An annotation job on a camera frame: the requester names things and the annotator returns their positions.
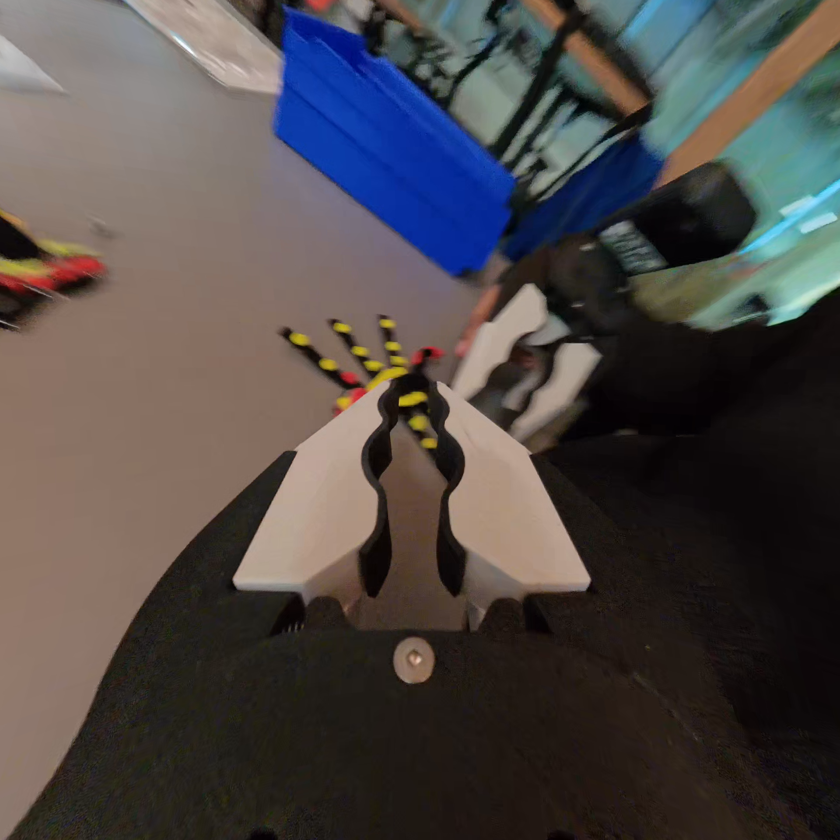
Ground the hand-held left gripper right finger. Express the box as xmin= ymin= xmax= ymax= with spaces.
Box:
xmin=427 ymin=382 xmax=592 ymax=611

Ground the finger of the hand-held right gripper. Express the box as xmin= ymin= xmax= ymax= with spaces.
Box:
xmin=509 ymin=341 xmax=602 ymax=442
xmin=453 ymin=282 xmax=550 ymax=401

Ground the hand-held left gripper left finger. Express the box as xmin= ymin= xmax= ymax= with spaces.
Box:
xmin=233 ymin=379 xmax=401 ymax=599

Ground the black yellow red lego model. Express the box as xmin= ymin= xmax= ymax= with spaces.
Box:
xmin=279 ymin=315 xmax=454 ymax=454

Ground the pile of loose lego pieces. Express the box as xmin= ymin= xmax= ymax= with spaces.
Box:
xmin=0 ymin=210 xmax=109 ymax=329

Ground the person's right hand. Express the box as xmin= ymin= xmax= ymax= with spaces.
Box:
xmin=457 ymin=287 xmax=504 ymax=359

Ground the tan wooden beam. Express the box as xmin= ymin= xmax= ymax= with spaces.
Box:
xmin=658 ymin=0 xmax=840 ymax=186

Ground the tan edged desk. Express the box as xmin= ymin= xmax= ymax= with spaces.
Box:
xmin=525 ymin=0 xmax=652 ymax=114

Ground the black metal stand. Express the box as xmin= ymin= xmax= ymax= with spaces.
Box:
xmin=367 ymin=0 xmax=657 ymax=198

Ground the person's black knit clothing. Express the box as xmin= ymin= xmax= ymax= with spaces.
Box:
xmin=512 ymin=289 xmax=840 ymax=840

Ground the blue plastic bin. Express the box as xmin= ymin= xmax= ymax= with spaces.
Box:
xmin=274 ymin=7 xmax=664 ymax=277

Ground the clear plastic bag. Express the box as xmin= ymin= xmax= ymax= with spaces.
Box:
xmin=125 ymin=0 xmax=284 ymax=96

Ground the instruction booklet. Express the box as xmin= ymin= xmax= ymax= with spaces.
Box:
xmin=0 ymin=33 xmax=67 ymax=94

